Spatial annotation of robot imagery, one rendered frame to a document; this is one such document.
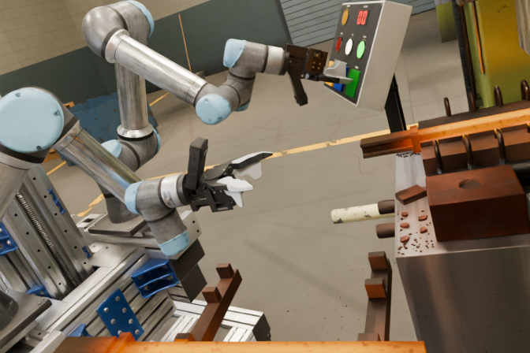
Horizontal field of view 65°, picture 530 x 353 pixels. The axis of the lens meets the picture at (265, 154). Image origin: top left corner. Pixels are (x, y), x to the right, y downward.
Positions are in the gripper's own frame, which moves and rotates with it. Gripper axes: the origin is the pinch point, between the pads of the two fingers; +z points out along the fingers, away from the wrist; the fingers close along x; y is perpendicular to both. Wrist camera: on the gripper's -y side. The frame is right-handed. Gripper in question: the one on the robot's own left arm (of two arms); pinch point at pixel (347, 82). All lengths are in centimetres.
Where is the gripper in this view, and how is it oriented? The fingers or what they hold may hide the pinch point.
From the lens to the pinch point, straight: 121.7
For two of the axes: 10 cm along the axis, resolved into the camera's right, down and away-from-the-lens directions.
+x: -1.4, -3.2, 9.4
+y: 1.9, -9.4, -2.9
